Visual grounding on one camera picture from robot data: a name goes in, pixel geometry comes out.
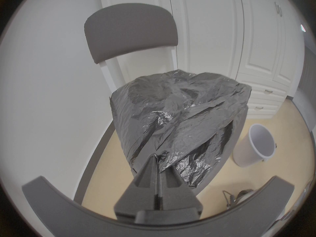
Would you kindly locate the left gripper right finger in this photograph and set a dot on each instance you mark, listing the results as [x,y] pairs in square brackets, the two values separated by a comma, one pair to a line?
[175,194]

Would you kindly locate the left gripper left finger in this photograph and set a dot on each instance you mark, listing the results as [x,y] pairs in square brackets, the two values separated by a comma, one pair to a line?
[140,194]

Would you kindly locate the black plastic bag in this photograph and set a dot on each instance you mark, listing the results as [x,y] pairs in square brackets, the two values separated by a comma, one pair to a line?
[177,107]

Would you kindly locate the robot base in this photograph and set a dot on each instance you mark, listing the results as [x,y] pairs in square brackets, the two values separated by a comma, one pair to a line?
[245,194]

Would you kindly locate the white trash bin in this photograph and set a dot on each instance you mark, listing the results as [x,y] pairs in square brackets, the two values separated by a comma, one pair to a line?
[246,157]

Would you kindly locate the white chair grey cushions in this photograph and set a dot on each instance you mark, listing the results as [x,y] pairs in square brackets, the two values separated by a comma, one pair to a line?
[130,31]

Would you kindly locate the white wardrobe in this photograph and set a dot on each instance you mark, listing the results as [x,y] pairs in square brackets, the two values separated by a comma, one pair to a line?
[209,33]

